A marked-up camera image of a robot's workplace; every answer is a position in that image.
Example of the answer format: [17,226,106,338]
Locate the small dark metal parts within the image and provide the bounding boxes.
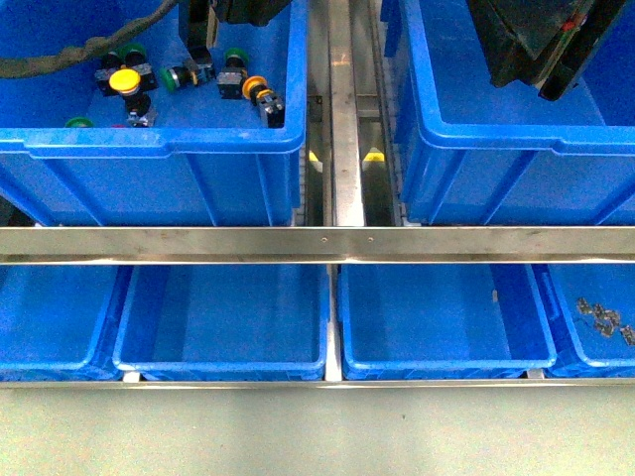
[575,297,634,347]

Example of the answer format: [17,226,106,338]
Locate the blue bin with buttons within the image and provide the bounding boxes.
[1,1,309,226]

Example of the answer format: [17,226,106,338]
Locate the blue centre bin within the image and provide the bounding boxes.
[380,1,634,226]

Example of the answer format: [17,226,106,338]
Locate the green button red contact block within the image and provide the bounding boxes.
[216,48,248,100]

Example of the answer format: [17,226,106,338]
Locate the steel lower front rail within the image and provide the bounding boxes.
[1,377,634,391]

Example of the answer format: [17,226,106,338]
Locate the steel centre divider rail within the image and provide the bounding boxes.
[327,1,365,227]

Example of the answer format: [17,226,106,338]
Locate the green lying push button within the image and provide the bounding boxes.
[159,59,215,93]

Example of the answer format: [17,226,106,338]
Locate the steel front shelf rail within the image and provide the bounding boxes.
[1,226,634,265]

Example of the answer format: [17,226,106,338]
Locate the yellow upright push button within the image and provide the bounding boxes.
[108,68,157,128]

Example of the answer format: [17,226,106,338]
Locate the blue lower bin far left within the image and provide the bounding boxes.
[1,266,132,382]

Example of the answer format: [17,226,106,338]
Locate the blue lower bin far right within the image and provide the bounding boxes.
[532,264,634,378]

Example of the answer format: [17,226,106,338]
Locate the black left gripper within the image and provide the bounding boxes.
[179,0,291,65]

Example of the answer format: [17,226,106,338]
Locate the yellow lying push button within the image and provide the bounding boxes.
[242,75,286,129]

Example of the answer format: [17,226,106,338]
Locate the green push button near front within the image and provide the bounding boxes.
[64,116,94,128]

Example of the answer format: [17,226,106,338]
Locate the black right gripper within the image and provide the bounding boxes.
[467,1,628,102]

